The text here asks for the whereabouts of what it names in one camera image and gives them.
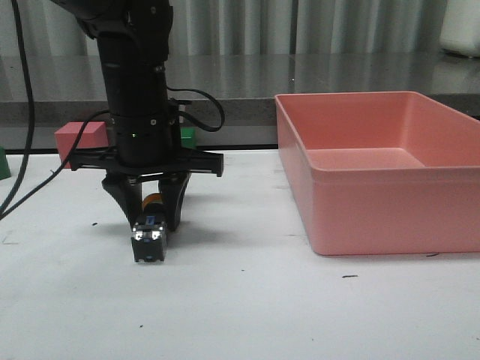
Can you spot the pink plastic bin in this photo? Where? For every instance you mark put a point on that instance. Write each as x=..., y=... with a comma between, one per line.
x=390, y=172

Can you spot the white container on counter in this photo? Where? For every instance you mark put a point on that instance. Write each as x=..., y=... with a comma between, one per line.
x=460, y=28

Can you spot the yellow push button switch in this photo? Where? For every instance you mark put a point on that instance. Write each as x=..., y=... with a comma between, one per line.
x=149, y=231

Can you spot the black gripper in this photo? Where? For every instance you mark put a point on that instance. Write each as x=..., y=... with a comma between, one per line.
x=147, y=146

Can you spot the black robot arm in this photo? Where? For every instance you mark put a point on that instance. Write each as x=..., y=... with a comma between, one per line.
x=133, y=43

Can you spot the green cube block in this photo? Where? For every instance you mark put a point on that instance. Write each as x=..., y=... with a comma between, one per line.
x=5, y=172
x=188, y=138

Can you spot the green cube block at left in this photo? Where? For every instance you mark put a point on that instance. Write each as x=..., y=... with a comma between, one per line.
x=5, y=172

